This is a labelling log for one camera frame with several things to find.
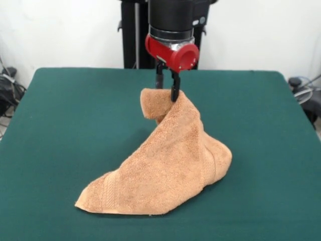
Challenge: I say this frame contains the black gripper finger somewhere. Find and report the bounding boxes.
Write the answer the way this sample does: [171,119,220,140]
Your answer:
[154,60,166,90]
[170,70,182,102]

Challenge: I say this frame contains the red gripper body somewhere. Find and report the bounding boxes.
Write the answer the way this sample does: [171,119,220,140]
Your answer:
[144,34,200,74]

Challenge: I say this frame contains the orange terry towel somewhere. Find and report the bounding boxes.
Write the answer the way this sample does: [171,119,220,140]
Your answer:
[74,87,233,216]

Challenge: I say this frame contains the dark green table cloth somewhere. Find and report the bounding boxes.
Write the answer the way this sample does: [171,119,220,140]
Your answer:
[0,67,321,241]

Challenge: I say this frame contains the black stand base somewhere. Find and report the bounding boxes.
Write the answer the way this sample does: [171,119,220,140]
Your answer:
[0,66,27,118]
[287,76,321,131]

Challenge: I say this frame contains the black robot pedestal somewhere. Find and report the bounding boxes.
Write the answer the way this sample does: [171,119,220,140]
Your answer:
[116,0,209,70]

